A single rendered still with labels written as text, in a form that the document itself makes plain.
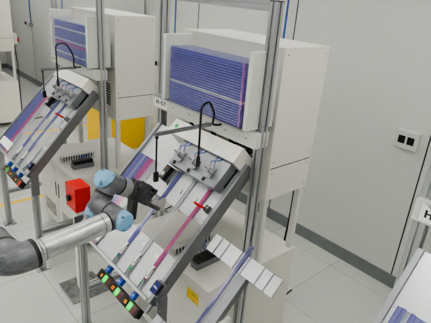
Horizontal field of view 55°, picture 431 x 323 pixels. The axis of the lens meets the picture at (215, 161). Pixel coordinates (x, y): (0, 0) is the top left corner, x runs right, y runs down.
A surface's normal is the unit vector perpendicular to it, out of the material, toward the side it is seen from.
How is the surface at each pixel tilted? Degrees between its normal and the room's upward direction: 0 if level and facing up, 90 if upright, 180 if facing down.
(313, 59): 90
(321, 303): 0
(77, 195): 90
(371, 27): 90
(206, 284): 0
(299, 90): 90
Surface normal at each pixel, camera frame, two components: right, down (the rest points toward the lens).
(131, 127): 0.65, 0.33
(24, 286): 0.07, -0.92
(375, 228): -0.75, 0.20
